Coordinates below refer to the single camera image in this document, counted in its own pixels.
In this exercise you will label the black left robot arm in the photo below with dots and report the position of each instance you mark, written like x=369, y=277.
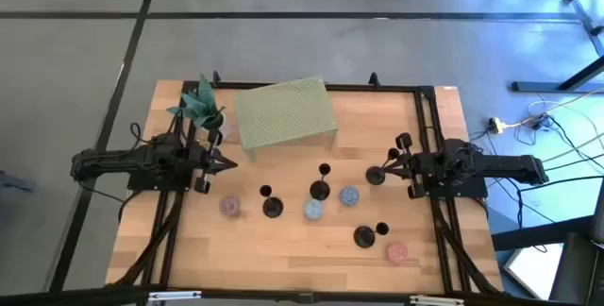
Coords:
x=118, y=162

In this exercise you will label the black aluminium table frame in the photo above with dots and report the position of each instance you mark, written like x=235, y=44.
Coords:
x=424, y=122

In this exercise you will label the black frame clamp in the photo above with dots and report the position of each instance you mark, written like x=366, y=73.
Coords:
x=216, y=78
x=374, y=79

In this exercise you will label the white round plant pot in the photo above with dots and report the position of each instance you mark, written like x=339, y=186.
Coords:
x=225, y=126

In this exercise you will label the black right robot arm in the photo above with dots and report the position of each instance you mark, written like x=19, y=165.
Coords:
x=509, y=166

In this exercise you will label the white flat board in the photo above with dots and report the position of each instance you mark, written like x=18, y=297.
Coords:
x=533, y=268

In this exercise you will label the green perforated metal shelf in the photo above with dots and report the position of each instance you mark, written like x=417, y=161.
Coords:
x=283, y=112

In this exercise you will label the black metal candlestick holder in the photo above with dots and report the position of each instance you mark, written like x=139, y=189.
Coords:
x=375, y=176
x=363, y=237
x=319, y=192
x=273, y=208

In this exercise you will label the pink red patterned round tin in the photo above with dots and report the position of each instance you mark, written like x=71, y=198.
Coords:
x=397, y=252

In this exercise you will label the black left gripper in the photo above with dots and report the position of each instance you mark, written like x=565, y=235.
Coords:
x=203, y=162

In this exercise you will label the maroon patterned round tin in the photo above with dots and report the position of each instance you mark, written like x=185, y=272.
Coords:
x=229, y=206

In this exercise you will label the black floor beam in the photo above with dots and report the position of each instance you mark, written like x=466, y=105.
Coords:
x=533, y=237

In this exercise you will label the white yellow power strip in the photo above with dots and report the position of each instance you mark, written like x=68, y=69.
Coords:
x=495, y=125

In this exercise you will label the silver metal bracket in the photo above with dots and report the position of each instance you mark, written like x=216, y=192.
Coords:
x=174, y=295
x=436, y=300

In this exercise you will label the black aluminium crossbeam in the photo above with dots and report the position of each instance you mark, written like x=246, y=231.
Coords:
x=302, y=298

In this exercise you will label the green artificial snake plant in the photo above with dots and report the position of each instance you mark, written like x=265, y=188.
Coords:
x=200, y=105

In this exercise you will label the black table leg base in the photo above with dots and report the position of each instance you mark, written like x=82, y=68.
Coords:
x=542, y=87

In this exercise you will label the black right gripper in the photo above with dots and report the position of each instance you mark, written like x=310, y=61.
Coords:
x=422, y=169

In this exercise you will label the grey office chair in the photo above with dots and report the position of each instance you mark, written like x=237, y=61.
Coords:
x=580, y=273

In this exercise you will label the pale teal patterned round tin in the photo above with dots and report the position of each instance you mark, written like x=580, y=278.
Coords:
x=313, y=209

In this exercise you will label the blue patterned round tin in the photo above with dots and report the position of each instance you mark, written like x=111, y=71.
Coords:
x=349, y=195

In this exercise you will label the black power adapter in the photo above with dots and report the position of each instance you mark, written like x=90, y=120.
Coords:
x=541, y=122

